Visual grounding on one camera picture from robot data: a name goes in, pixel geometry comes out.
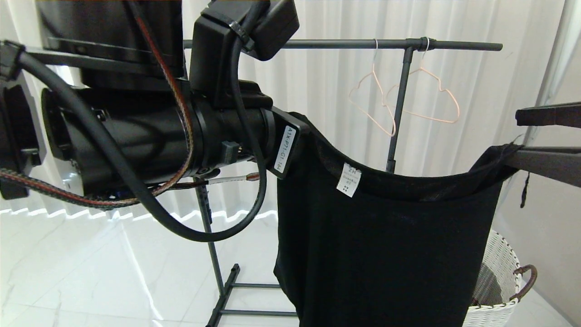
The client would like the pink clothes hanger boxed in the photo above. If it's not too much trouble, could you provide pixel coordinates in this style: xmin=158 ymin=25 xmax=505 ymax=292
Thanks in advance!
xmin=386 ymin=37 xmax=460 ymax=124
xmin=349 ymin=39 xmax=397 ymax=138

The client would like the black cable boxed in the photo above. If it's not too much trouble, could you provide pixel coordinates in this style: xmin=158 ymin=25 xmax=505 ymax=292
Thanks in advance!
xmin=14 ymin=0 xmax=273 ymax=243

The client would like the black clothes rack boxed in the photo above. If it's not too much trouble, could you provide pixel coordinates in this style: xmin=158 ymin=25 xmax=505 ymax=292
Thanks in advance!
xmin=182 ymin=37 xmax=503 ymax=327

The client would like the black short-sleeved shirt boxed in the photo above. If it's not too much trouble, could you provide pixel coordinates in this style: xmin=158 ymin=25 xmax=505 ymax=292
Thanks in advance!
xmin=274 ymin=111 xmax=532 ymax=327

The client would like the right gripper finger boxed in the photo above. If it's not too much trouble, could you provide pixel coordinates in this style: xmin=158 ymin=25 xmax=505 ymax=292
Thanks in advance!
xmin=502 ymin=145 xmax=581 ymax=188
xmin=515 ymin=102 xmax=581 ymax=128

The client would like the white curtain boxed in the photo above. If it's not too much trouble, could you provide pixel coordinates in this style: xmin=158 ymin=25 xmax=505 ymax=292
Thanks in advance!
xmin=0 ymin=0 xmax=570 ymax=223

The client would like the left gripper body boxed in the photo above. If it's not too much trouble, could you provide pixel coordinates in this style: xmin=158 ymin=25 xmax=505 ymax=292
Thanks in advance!
xmin=41 ymin=83 xmax=314 ymax=197

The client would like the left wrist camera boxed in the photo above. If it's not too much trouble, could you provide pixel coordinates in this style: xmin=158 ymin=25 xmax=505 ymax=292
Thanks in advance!
xmin=190 ymin=0 xmax=300 ymax=109

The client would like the white laundry basket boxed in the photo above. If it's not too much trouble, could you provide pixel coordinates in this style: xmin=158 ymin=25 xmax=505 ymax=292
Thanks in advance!
xmin=463 ymin=229 xmax=538 ymax=327

